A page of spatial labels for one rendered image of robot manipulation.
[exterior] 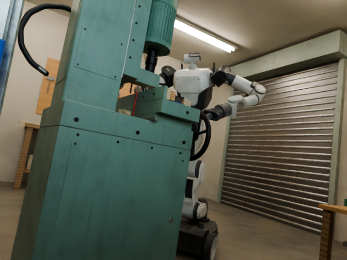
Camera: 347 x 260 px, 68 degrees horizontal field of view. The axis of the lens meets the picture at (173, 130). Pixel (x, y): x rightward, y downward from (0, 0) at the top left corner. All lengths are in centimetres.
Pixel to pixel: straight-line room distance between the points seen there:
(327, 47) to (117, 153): 353
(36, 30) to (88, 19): 359
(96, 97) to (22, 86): 344
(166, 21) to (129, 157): 71
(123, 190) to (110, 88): 42
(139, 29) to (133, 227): 87
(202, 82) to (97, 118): 104
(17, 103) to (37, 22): 130
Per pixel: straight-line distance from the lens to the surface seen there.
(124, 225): 106
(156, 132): 107
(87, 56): 111
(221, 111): 155
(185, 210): 215
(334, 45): 408
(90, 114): 96
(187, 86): 188
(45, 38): 469
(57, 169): 94
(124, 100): 142
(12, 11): 53
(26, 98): 446
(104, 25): 118
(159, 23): 135
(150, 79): 130
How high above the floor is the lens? 65
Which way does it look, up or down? 7 degrees up
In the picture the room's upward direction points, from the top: 9 degrees clockwise
